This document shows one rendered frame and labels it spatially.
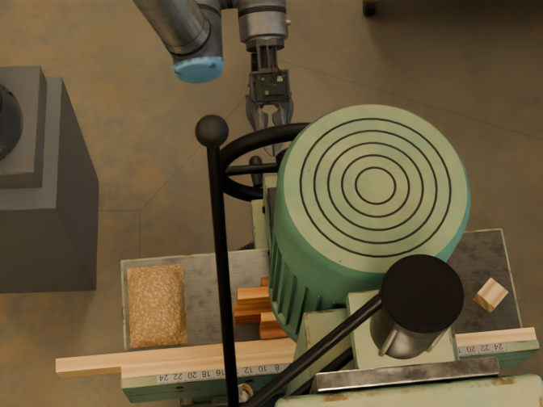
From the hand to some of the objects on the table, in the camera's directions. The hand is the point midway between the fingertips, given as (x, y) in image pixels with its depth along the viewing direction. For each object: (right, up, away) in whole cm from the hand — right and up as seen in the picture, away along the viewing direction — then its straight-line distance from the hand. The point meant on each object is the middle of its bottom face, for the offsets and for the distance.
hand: (272, 149), depth 175 cm
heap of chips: (-18, -25, -34) cm, 46 cm away
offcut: (+33, -24, -32) cm, 52 cm away
